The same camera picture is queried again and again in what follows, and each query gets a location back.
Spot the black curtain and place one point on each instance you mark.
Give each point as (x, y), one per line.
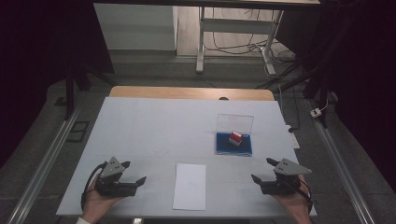
(37, 62)
(361, 77)

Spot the white power adapter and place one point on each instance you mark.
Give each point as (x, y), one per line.
(316, 112)

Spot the white desk frame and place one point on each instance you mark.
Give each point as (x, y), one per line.
(236, 26)

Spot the person's left hand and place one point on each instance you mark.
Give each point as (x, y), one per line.
(95, 203)

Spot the red stamp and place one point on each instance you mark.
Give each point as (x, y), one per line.
(235, 137)

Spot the wooden table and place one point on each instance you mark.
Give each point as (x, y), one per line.
(186, 92)

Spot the black floor frame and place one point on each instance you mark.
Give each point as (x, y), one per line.
(77, 131)

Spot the white cabinet panel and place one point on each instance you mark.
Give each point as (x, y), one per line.
(134, 28)

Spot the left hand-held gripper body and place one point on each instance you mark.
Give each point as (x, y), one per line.
(109, 186)

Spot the white paper sheet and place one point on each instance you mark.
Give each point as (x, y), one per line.
(190, 186)

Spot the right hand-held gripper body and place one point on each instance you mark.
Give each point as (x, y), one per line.
(285, 185)

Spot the person's right hand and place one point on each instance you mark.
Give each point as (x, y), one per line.
(299, 205)

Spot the aluminium rail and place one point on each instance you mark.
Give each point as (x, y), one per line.
(43, 168)
(339, 168)

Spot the black metal stand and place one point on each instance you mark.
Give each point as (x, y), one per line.
(320, 84)
(70, 93)

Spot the blue ink pad box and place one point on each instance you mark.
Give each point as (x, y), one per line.
(225, 146)

